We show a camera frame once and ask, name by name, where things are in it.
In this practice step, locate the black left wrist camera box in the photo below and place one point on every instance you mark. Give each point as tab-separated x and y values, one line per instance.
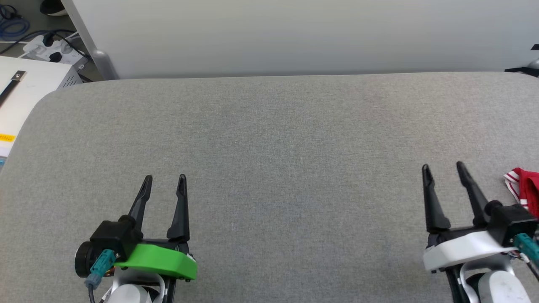
111	237

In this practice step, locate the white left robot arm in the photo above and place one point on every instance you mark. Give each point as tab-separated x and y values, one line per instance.
126	294

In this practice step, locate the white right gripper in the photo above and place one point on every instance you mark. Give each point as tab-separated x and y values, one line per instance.
463	248

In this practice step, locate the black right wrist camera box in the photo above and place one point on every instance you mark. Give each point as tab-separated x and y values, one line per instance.
513	221

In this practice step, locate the red white varsity garment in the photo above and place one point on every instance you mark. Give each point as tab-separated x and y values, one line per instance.
530	185

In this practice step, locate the white partition board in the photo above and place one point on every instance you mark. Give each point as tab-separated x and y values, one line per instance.
294	33

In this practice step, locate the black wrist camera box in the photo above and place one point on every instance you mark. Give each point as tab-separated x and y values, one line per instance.
513	221
111	237

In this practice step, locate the yellow label sticker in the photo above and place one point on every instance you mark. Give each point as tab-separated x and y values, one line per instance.
6	137

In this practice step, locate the grey metal partition foot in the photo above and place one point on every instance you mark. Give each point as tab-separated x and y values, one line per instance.
103	63

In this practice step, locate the white power strip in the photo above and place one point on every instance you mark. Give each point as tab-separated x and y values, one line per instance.
67	52

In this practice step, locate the black round object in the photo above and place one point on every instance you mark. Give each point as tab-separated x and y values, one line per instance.
52	6

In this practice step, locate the white metal cabinet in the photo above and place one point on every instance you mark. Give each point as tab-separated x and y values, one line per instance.
33	84

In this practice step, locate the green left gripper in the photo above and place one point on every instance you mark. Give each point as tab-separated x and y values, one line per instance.
164	261

